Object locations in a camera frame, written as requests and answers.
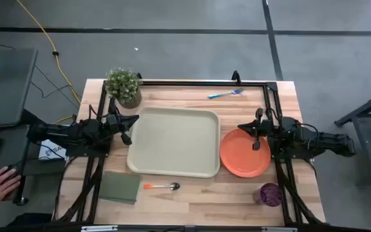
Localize black side table frame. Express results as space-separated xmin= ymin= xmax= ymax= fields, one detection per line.
xmin=334 ymin=87 xmax=371 ymax=188

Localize orange plate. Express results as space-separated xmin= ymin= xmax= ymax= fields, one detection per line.
xmin=219 ymin=128 xmax=272 ymax=179

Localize yellow floor cable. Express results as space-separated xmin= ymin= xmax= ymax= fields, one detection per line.
xmin=15 ymin=0 xmax=82 ymax=125

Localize thin black floor cable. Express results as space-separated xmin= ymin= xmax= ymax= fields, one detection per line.
xmin=0 ymin=40 xmax=81 ymax=110

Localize orange-handled metal spoon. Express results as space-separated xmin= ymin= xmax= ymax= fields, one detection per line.
xmin=143 ymin=182 xmax=181 ymax=191

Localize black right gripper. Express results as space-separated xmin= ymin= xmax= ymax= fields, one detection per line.
xmin=238 ymin=108 xmax=275 ymax=151

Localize blue-handled metal fork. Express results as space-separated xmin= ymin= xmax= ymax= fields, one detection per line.
xmin=207 ymin=88 xmax=245 ymax=100

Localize black computer mouse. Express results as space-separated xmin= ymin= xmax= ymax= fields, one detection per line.
xmin=1 ymin=164 xmax=21 ymax=181

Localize dark operator desk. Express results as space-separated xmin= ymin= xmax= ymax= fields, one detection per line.
xmin=0 ymin=124 xmax=69 ymax=204

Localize potted plant in ribbed pot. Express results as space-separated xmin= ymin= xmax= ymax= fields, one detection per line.
xmin=104 ymin=67 xmax=144 ymax=110

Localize beige plastic tray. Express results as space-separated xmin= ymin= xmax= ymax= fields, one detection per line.
xmin=126 ymin=106 xmax=222 ymax=179

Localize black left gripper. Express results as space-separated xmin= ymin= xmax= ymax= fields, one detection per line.
xmin=106 ymin=97 xmax=140 ymax=146

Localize grey desk panel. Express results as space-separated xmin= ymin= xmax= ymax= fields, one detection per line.
xmin=0 ymin=47 xmax=39 ymax=129

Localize purple plastic cup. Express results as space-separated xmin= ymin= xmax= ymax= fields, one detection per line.
xmin=253 ymin=182 xmax=283 ymax=208

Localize silver metal bracket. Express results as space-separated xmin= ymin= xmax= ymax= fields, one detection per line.
xmin=262 ymin=226 xmax=298 ymax=232
xmin=81 ymin=225 xmax=119 ymax=232

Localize white printed box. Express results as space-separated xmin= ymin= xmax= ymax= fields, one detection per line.
xmin=38 ymin=139 xmax=68 ymax=161

